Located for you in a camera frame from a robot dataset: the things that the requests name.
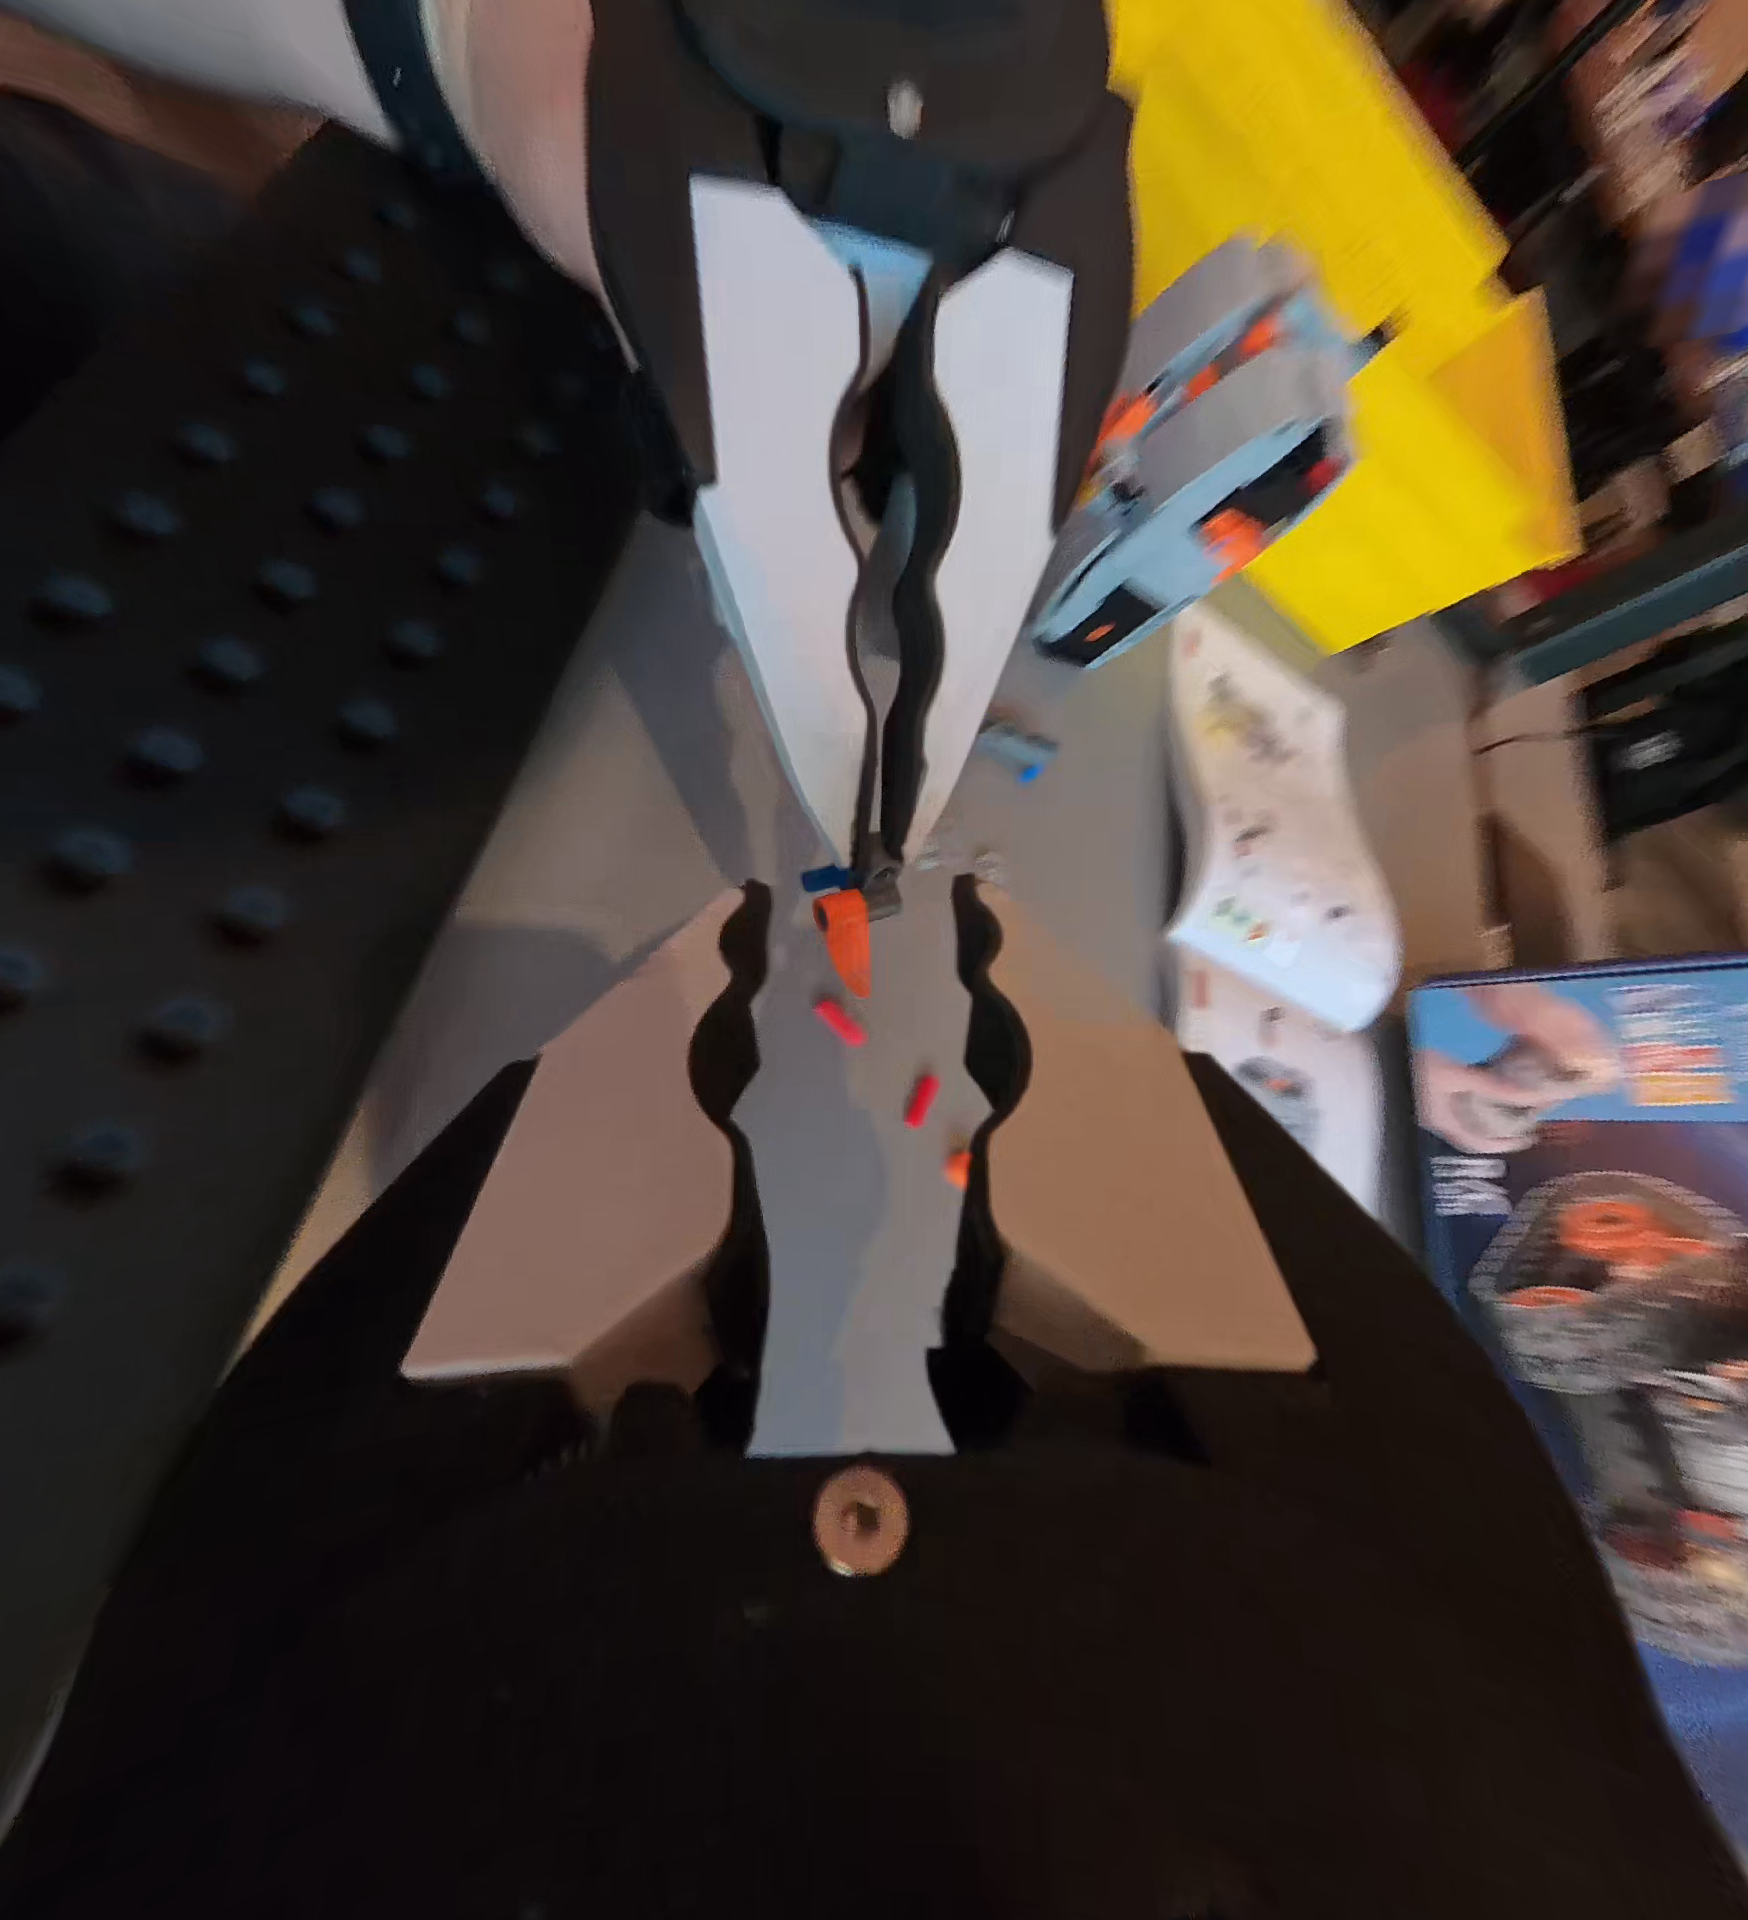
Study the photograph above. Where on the grey angled beam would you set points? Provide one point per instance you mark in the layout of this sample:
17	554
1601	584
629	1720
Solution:
1018	741

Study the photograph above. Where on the red axle pin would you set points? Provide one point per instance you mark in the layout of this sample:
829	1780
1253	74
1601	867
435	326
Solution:
840	1022
922	1096

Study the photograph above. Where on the black wristband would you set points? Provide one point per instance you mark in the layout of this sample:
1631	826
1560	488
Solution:
410	74

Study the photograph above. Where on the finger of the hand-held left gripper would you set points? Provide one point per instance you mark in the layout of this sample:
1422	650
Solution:
770	449
994	496

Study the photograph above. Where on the black perforated panel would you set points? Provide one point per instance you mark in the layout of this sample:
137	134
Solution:
215	749

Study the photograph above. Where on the dark monitor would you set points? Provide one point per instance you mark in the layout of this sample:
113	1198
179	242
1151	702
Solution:
1685	584

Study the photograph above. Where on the grey robot model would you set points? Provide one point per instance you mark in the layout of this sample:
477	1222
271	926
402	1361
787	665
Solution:
1205	449

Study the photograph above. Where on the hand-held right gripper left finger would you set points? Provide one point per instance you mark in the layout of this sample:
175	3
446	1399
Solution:
588	1199

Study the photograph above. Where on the yellow storage bin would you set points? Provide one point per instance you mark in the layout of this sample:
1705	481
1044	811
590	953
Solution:
1415	449

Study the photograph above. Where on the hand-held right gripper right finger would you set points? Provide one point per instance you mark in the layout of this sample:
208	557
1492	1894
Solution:
1115	1199

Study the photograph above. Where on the open instruction booklet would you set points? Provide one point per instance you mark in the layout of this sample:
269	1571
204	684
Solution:
1266	840

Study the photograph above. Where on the person's left hand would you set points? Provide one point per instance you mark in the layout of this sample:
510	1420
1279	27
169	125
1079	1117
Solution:
544	135

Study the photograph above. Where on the robot kit box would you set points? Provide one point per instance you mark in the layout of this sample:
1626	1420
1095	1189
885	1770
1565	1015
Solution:
1641	1199

